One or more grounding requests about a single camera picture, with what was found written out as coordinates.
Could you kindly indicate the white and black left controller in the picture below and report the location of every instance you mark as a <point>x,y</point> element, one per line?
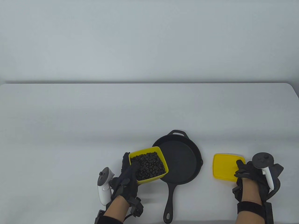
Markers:
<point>104,191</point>

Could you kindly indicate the person's left forearm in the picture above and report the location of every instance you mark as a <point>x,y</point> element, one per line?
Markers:
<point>115,207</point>

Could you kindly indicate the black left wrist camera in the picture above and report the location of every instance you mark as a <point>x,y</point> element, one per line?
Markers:
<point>100,218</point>

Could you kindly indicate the person's left hand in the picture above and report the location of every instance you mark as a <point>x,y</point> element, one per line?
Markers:
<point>127,186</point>

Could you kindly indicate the person's right hand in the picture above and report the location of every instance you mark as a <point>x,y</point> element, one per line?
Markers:
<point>250,171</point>

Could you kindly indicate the yellow plastic lid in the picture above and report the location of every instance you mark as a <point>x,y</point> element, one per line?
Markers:
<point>224,166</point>

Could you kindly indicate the black glove sensor module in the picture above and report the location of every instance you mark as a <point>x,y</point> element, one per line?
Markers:
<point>136,207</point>
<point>237,191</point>

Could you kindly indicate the black left glove sensor module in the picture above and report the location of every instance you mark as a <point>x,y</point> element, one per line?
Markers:
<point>136,207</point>

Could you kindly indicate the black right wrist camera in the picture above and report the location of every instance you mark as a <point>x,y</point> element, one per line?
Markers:
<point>268,213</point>

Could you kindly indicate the black cast iron frying pan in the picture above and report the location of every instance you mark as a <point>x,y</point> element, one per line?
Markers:
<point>182,158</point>

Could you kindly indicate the black right glove sensor module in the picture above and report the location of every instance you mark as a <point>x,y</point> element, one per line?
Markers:
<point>237,191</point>

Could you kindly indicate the white and black controller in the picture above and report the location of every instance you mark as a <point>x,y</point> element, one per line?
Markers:
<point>104,191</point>
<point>262,159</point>

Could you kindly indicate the white and black right controller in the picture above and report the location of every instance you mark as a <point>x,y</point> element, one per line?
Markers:
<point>262,159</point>

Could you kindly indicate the yellow plastic container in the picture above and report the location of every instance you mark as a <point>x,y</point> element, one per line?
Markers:
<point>144,152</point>

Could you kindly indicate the person's right forearm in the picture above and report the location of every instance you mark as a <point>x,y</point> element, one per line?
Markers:
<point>251,191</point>

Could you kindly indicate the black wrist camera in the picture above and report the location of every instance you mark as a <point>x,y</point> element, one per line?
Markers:
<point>100,218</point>
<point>268,213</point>

